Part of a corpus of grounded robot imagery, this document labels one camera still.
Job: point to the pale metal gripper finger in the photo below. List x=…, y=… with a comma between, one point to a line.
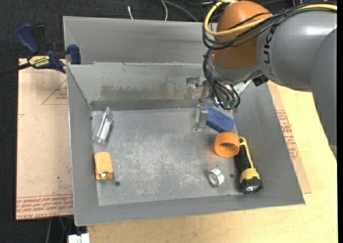
x=192, y=83
x=200, y=118

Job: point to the blue sponge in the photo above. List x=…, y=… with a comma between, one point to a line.
x=220, y=120

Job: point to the orange plastic cup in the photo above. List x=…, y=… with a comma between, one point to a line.
x=227, y=141

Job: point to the grey metal bin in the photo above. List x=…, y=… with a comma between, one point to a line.
x=160, y=156

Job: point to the black and yellow flashlight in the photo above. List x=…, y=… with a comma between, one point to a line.
x=247, y=166

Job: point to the clear plastic bottle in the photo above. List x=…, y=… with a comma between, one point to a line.
x=102, y=126

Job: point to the orange and yellow box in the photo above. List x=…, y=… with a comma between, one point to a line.
x=102, y=164

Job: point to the black cylinder on white bracket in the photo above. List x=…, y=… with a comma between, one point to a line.
x=244, y=86

